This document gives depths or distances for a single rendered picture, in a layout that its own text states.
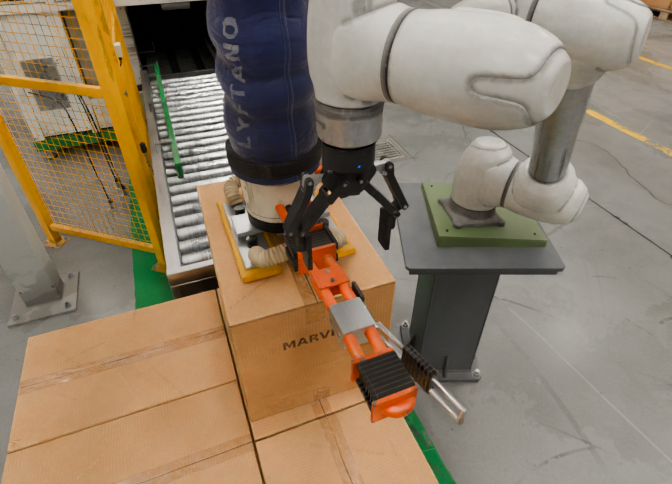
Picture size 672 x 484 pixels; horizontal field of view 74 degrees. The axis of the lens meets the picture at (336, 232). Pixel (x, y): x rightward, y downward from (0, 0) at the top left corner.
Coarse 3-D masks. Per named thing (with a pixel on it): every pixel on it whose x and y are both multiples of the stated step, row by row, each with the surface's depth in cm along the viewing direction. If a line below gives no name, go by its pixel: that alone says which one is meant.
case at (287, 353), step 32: (352, 224) 125; (224, 256) 114; (352, 256) 114; (224, 288) 105; (256, 288) 105; (288, 288) 105; (384, 288) 107; (256, 320) 98; (288, 320) 102; (320, 320) 106; (384, 320) 115; (256, 352) 105; (288, 352) 109; (320, 352) 113; (256, 384) 112; (288, 384) 117; (320, 384) 122; (352, 384) 128; (256, 416) 120
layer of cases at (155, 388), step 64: (128, 320) 149; (192, 320) 149; (64, 384) 130; (128, 384) 130; (192, 384) 130; (64, 448) 116; (128, 448) 116; (192, 448) 116; (256, 448) 116; (320, 448) 116; (384, 448) 116
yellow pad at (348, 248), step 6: (330, 216) 123; (318, 222) 116; (324, 222) 116; (330, 222) 120; (336, 222) 121; (348, 240) 115; (348, 246) 113; (342, 252) 112; (348, 252) 112; (354, 252) 113
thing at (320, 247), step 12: (312, 228) 97; (324, 228) 97; (288, 240) 94; (312, 240) 95; (324, 240) 95; (336, 240) 94; (288, 252) 96; (300, 252) 90; (312, 252) 91; (324, 252) 92; (336, 252) 96; (300, 264) 91; (324, 264) 94
